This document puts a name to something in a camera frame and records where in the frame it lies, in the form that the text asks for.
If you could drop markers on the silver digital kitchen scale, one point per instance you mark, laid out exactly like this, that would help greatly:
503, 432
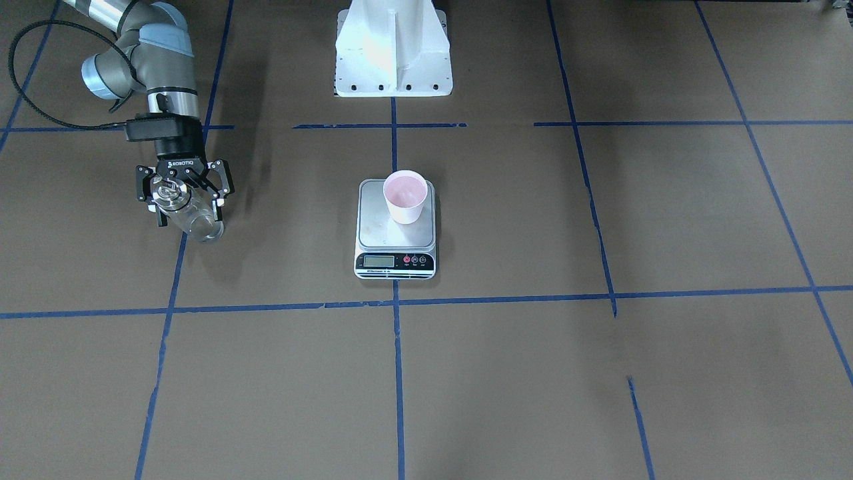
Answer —
385, 249

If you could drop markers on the glass sauce dispenser bottle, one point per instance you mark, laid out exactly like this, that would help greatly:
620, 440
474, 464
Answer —
184, 206

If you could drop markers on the pink paper cup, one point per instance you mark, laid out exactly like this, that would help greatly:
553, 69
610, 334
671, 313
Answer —
405, 193

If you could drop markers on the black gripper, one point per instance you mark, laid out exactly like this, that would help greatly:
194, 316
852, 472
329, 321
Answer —
181, 150

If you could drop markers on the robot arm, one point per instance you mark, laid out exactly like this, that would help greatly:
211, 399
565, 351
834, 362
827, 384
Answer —
150, 54

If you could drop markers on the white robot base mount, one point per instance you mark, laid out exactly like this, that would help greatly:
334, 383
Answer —
392, 49

